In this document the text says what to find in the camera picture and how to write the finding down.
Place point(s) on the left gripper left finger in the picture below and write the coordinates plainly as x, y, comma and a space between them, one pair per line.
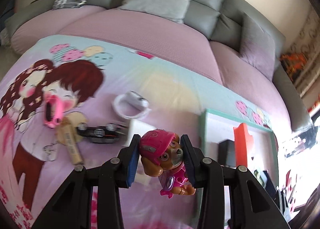
129, 158

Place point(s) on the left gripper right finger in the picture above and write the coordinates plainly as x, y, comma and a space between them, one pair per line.
192, 157

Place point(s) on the black toy car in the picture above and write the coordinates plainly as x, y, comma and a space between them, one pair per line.
110, 133

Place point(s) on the pink helmet puppy toy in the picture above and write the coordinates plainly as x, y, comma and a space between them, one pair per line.
162, 157

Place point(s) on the orange plastic toy piece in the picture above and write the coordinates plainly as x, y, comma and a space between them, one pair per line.
243, 142

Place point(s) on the wooden paddle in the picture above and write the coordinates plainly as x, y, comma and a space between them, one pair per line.
67, 135

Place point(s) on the pink toy glasses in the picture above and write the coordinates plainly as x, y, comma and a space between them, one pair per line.
53, 113

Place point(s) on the black rectangular box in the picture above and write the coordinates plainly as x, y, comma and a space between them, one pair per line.
226, 154

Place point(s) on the white smart watch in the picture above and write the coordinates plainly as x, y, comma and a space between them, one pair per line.
131, 100

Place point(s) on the cartoon couple printed bedsheet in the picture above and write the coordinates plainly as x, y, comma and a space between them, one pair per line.
103, 83

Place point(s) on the grey sofa with pink cover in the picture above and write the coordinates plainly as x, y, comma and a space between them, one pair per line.
207, 42

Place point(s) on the grey purple plush pillow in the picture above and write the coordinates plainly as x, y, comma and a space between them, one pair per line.
257, 48

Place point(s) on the orange patterned bag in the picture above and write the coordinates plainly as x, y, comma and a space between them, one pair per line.
293, 64

